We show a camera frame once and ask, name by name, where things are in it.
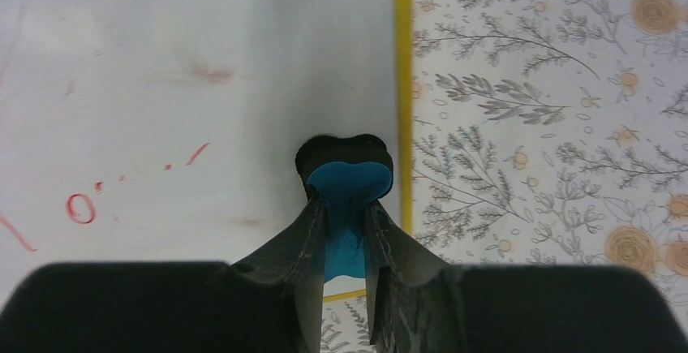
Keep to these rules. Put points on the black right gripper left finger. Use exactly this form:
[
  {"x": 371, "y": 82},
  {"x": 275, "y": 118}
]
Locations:
[{"x": 270, "y": 301}]

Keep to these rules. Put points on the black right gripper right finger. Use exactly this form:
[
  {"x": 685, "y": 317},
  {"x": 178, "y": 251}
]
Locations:
[{"x": 418, "y": 302}]

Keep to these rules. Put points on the blue whiteboard eraser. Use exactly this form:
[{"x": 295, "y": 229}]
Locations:
[{"x": 347, "y": 174}]

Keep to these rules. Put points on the yellow framed whiteboard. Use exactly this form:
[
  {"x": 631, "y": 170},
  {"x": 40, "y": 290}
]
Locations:
[{"x": 167, "y": 129}]

